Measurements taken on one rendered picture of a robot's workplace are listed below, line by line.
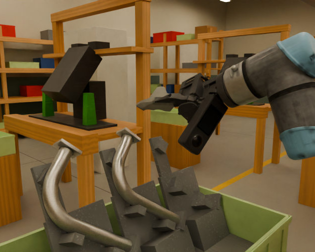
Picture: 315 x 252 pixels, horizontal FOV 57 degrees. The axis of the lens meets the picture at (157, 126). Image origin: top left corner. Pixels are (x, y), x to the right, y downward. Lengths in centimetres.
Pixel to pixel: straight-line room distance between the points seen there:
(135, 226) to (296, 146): 46
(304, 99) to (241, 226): 56
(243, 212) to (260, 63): 54
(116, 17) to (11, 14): 279
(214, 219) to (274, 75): 54
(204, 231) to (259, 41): 1156
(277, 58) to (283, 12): 1157
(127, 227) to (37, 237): 22
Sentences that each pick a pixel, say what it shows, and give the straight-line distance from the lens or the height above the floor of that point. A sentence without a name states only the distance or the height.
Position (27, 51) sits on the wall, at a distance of 720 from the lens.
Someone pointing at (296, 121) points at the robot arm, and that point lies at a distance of 49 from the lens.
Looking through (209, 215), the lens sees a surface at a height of 92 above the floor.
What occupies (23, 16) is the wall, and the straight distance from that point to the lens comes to 727.
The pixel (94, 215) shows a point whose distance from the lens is 73.
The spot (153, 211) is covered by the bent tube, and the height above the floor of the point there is 99.
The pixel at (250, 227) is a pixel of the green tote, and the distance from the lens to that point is 95.
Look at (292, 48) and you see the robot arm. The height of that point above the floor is 137.
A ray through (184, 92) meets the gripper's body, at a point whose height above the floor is 129.
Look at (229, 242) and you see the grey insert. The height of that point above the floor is 85.
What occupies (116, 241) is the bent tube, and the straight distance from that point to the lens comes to 69.
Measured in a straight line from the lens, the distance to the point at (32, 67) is 663.
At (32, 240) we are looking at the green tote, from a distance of 80.
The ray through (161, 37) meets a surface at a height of 212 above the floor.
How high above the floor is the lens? 133
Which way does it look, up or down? 10 degrees down
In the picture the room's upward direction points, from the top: straight up
